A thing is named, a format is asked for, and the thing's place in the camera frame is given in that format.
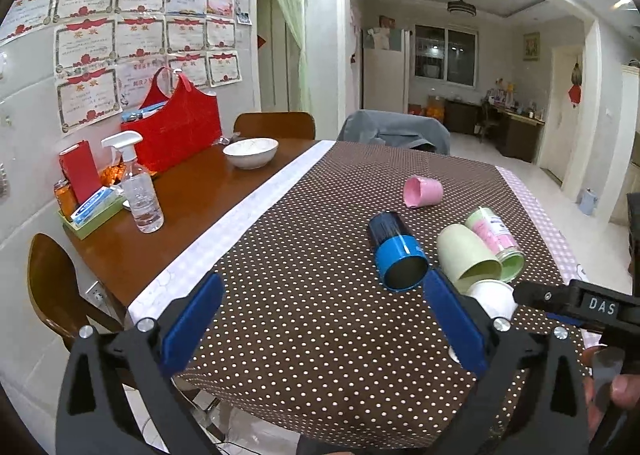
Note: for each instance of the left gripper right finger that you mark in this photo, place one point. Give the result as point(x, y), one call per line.
point(528, 396)

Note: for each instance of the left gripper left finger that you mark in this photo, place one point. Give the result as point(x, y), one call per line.
point(94, 415)

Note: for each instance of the white paper cup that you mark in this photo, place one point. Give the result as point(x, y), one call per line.
point(495, 297)

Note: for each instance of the pale green cup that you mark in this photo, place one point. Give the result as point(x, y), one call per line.
point(464, 258)

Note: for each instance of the small pink cup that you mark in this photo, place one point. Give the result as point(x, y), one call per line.
point(421, 192)

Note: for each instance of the person's right hand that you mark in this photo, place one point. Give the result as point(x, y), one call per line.
point(624, 391)

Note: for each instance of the pink checked cloth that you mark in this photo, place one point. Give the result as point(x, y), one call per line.
point(555, 241)

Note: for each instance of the light blue bin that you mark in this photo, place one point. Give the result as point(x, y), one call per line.
point(588, 201)

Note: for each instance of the wooden chair near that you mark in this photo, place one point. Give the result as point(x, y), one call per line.
point(54, 294)

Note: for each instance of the wooden chair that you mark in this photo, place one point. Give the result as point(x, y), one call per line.
point(54, 294)
point(288, 124)

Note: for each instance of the pink green labelled jar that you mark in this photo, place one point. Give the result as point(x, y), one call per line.
point(496, 236)

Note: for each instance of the green tray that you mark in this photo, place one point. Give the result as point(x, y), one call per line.
point(99, 218)

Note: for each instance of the dark wooden desk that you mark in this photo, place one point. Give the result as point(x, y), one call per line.
point(515, 136)

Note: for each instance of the blue black can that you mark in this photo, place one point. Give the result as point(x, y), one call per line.
point(398, 257)

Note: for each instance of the brown polka dot tablecloth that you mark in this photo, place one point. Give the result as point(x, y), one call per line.
point(309, 339)

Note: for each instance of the clear spray bottle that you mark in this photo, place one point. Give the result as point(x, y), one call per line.
point(136, 182)

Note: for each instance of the dark low cabinet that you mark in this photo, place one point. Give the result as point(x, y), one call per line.
point(461, 117)

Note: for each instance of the red packet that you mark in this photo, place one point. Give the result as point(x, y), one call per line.
point(78, 166)

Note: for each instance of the orange cardboard boxes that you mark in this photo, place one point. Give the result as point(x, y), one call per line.
point(434, 108)

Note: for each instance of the grey covered chair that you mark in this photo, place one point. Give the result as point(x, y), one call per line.
point(396, 130)

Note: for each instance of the red bag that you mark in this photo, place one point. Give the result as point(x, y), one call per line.
point(187, 123)

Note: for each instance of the white ceramic bowl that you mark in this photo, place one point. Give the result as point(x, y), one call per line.
point(251, 153)

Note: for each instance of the window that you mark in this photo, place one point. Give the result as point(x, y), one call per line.
point(446, 55)

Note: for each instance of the wooden chair far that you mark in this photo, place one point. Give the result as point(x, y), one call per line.
point(288, 124)

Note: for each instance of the ceiling lamp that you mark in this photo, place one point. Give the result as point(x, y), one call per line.
point(461, 7)

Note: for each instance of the white refrigerator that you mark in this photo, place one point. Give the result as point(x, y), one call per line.
point(386, 69)

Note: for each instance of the green door curtain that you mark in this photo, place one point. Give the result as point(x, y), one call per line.
point(294, 12)

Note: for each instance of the wall certificates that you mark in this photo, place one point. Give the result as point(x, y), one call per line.
point(70, 66)

